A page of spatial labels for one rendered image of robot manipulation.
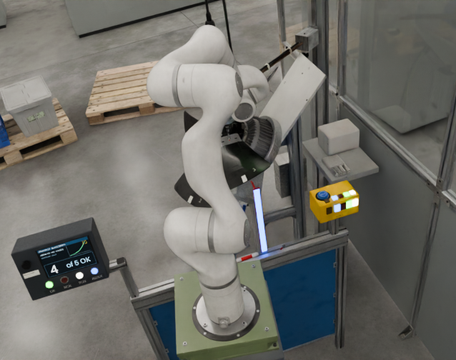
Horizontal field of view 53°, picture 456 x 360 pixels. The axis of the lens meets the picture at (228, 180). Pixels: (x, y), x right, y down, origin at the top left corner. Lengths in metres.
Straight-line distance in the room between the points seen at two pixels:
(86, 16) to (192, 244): 6.26
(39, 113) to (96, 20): 2.97
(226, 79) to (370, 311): 1.95
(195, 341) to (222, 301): 0.17
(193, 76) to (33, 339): 2.30
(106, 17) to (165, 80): 6.26
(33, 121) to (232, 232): 3.65
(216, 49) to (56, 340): 2.21
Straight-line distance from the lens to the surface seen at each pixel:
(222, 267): 1.29
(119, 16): 7.33
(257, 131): 1.96
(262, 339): 1.45
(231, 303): 1.40
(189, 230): 1.19
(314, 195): 1.75
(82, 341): 2.91
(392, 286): 2.66
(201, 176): 1.11
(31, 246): 1.60
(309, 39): 2.19
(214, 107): 1.04
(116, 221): 3.51
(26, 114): 4.59
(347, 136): 2.28
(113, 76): 5.42
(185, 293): 1.58
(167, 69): 1.08
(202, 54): 1.14
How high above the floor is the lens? 2.23
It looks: 38 degrees down
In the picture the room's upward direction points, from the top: 10 degrees counter-clockwise
